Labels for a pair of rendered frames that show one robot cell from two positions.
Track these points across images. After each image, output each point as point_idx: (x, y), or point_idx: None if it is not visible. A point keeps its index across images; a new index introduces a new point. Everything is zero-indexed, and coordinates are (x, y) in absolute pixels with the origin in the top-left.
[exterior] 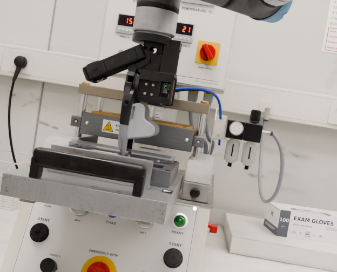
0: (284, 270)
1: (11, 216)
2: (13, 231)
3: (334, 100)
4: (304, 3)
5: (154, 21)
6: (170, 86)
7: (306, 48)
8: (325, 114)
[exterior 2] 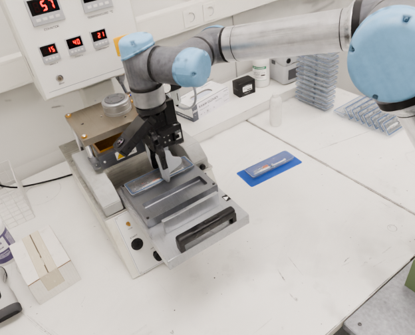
0: (217, 145)
1: (45, 223)
2: (122, 254)
3: (183, 9)
4: None
5: (157, 100)
6: (181, 131)
7: None
8: (181, 22)
